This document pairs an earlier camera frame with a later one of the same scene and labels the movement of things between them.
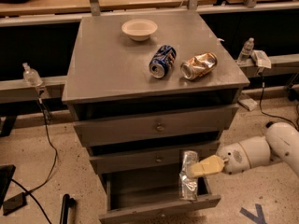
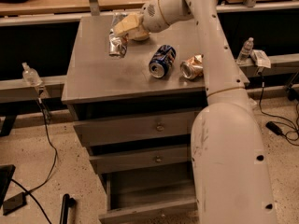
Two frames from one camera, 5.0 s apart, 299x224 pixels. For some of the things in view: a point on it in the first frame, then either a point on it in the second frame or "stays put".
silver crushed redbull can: (188, 185) to (117, 44)
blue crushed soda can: (162, 61) stays put
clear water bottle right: (246, 53) stays put
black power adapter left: (13, 203) stays put
